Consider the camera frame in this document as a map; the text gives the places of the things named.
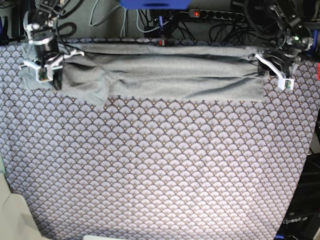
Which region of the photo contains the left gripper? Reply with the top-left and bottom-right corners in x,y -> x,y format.
257,47 -> 302,78

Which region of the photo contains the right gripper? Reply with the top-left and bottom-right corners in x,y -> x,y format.
33,37 -> 63,91

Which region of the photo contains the grey T-shirt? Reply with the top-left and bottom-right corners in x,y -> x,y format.
19,41 -> 266,107

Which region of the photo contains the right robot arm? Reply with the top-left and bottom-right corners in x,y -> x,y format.
22,0 -> 84,91

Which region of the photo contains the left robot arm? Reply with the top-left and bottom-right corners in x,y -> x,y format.
243,0 -> 318,78

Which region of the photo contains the red black table clamp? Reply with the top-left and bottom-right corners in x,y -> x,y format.
158,15 -> 166,47

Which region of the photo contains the patterned fan-print tablecloth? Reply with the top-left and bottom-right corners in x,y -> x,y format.
0,45 -> 320,240

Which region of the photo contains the black OpenArm box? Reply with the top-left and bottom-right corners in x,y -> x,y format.
274,153 -> 320,240

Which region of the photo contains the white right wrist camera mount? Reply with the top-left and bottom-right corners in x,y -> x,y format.
19,49 -> 85,83

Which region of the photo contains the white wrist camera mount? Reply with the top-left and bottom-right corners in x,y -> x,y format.
19,49 -> 85,83
248,53 -> 295,91

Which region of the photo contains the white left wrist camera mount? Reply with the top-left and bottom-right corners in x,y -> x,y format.
248,53 -> 295,91

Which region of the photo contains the black power strip red switch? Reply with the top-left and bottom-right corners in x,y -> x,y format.
187,9 -> 246,23

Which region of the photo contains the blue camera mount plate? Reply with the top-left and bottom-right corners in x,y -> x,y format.
120,0 -> 191,10

